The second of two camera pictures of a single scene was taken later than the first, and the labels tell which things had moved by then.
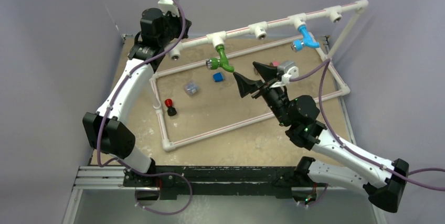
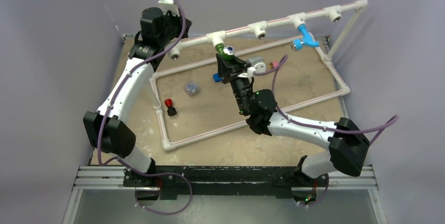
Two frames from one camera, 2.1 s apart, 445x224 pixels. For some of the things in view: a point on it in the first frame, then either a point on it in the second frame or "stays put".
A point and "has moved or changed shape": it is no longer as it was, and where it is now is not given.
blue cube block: x=218 y=77 stays put
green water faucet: x=213 y=63 has moved or changed shape
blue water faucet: x=297 y=45 stays put
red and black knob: x=171 y=110 stays put
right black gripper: x=246 y=86 to x=225 y=67
